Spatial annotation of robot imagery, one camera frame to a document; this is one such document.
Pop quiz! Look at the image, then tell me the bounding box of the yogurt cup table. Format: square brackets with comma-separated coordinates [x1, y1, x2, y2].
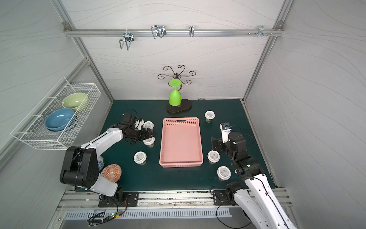
[217, 166, 231, 181]
[133, 151, 147, 166]
[143, 121, 154, 131]

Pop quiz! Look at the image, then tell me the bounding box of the green yogurt cup white lid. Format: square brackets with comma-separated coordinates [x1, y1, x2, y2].
[205, 110, 215, 123]

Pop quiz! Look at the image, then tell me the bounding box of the pink plastic basket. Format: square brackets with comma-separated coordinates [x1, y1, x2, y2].
[159, 117, 204, 168]

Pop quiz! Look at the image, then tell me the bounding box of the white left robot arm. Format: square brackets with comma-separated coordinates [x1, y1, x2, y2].
[60, 124, 154, 197]

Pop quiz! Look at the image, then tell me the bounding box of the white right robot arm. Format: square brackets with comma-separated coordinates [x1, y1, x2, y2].
[211, 131, 296, 229]

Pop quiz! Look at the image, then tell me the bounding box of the blue white patterned bowl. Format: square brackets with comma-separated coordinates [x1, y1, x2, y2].
[97, 156, 104, 172]

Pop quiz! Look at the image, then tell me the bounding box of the dark oval stand base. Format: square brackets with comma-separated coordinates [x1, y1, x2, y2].
[166, 99, 192, 114]

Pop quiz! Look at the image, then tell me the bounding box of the green upside-down wine glass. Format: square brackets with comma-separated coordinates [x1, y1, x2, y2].
[169, 79, 182, 106]

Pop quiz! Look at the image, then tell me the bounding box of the light green bowl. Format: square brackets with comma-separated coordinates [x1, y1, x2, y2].
[62, 93, 89, 112]

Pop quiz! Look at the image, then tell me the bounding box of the bronze scroll stand rod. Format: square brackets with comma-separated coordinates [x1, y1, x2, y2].
[157, 65, 196, 94]

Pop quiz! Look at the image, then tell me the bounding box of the double metal hook left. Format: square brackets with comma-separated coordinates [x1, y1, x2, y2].
[119, 30, 134, 50]

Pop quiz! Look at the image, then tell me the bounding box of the double metal hook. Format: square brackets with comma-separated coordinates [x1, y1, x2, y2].
[151, 25, 166, 40]
[119, 30, 134, 50]

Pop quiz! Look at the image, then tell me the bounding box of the double metal hook middle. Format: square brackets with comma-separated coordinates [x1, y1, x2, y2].
[151, 25, 166, 40]

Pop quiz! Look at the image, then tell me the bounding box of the single metal hook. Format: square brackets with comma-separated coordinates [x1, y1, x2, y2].
[189, 25, 194, 37]

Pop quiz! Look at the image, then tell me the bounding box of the metal hook right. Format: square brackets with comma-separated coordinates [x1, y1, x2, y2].
[248, 26, 273, 37]

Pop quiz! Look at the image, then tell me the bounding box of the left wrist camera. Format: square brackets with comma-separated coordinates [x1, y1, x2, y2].
[122, 114, 144, 130]

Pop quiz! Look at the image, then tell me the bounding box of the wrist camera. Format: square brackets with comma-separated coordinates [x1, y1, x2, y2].
[122, 114, 144, 130]
[220, 123, 232, 143]

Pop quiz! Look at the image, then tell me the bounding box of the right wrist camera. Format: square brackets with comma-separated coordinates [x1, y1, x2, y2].
[220, 123, 232, 143]

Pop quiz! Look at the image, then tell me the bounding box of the white wire wall basket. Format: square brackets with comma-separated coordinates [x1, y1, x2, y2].
[11, 78, 101, 150]

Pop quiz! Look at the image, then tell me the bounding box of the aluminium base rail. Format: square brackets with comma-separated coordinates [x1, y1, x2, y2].
[57, 187, 292, 212]

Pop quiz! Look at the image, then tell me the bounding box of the white slotted cable duct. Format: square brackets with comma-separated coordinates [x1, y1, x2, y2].
[64, 208, 232, 220]

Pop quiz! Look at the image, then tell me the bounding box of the aluminium top rail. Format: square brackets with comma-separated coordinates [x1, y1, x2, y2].
[64, 28, 285, 38]

